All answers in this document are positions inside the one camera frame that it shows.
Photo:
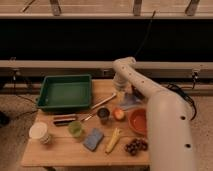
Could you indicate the wooden table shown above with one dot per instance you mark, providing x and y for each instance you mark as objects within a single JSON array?
[{"x": 66, "y": 151}]

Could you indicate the brown rectangular bar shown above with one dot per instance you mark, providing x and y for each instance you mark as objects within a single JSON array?
[{"x": 71, "y": 116}]

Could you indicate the green plastic tray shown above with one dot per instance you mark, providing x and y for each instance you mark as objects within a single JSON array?
[{"x": 65, "y": 93}]

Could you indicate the orange bowl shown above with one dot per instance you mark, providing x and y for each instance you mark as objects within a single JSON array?
[{"x": 137, "y": 121}]

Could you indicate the red apple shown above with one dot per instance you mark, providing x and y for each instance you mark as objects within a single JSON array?
[{"x": 118, "y": 114}]

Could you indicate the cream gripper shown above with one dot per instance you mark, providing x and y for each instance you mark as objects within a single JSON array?
[{"x": 119, "y": 82}]

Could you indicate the blue sponge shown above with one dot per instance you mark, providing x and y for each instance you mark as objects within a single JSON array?
[{"x": 93, "y": 139}]

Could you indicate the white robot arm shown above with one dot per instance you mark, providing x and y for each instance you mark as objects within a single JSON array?
[{"x": 169, "y": 135}]

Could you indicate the small metal utensil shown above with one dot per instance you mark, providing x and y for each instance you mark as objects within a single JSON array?
[{"x": 88, "y": 117}]

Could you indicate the white lidded container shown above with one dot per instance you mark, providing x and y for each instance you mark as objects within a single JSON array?
[{"x": 39, "y": 131}]

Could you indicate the dark bowl with greens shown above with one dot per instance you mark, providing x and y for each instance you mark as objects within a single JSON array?
[{"x": 137, "y": 93}]

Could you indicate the green plastic cup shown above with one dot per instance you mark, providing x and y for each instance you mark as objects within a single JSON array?
[{"x": 75, "y": 129}]

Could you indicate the bunch of dark grapes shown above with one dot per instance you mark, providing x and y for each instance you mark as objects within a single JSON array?
[{"x": 135, "y": 146}]

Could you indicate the grey folded cloth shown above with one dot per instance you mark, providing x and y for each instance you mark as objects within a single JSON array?
[{"x": 129, "y": 101}]

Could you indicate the yellow banana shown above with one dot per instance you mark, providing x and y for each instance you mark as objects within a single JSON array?
[{"x": 114, "y": 139}]

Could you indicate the dark metal cup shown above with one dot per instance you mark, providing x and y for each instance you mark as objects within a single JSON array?
[{"x": 103, "y": 114}]

